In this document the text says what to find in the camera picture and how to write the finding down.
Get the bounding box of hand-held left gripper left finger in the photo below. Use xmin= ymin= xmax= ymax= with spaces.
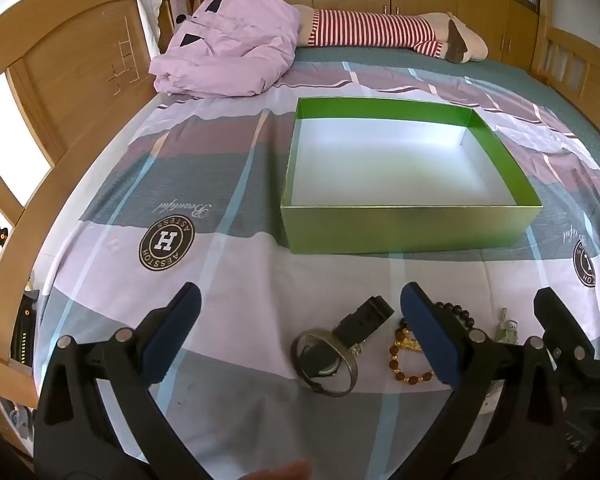
xmin=32 ymin=282 xmax=203 ymax=480

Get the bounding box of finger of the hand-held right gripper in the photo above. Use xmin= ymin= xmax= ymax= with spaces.
xmin=532 ymin=286 xmax=597 ymax=362

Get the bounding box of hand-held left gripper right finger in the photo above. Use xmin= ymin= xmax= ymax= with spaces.
xmin=399 ymin=282 xmax=581 ymax=480

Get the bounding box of brown bead bracelet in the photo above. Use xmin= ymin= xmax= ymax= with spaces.
xmin=387 ymin=317 xmax=437 ymax=388

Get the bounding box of dark bead bracelet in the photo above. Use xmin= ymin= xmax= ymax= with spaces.
xmin=432 ymin=301 xmax=486 ymax=333

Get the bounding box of green jade pendant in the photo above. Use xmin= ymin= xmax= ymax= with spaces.
xmin=490 ymin=307 xmax=521 ymax=344

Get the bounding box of black wrist watch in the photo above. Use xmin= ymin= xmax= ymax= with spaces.
xmin=292 ymin=296 xmax=396 ymax=386

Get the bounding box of wide silver bangle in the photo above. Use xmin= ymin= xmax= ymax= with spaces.
xmin=290 ymin=327 xmax=359 ymax=399

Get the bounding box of green cardboard box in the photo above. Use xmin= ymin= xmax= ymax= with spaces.
xmin=280 ymin=97 xmax=544 ymax=256

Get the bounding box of person's left hand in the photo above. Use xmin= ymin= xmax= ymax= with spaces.
xmin=237 ymin=460 xmax=312 ymax=480

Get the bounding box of black device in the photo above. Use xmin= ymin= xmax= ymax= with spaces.
xmin=9 ymin=287 xmax=42 ymax=367

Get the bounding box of teal bed cover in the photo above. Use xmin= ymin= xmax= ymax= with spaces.
xmin=280 ymin=45 xmax=600 ymax=153

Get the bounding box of wooden bed board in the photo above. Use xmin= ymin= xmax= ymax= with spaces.
xmin=0 ymin=0 xmax=181 ymax=411

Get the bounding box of pink quilt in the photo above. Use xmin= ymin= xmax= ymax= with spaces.
xmin=149 ymin=0 xmax=301 ymax=100

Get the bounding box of striped plush toy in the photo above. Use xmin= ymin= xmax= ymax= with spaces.
xmin=292 ymin=5 xmax=489 ymax=65

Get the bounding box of wooden chair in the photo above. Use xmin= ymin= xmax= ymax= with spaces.
xmin=160 ymin=0 xmax=202 ymax=47

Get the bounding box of grey cloth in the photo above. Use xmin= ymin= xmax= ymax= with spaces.
xmin=130 ymin=0 xmax=167 ymax=58

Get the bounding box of wooden bed rail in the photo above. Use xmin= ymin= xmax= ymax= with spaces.
xmin=530 ymin=0 xmax=600 ymax=111

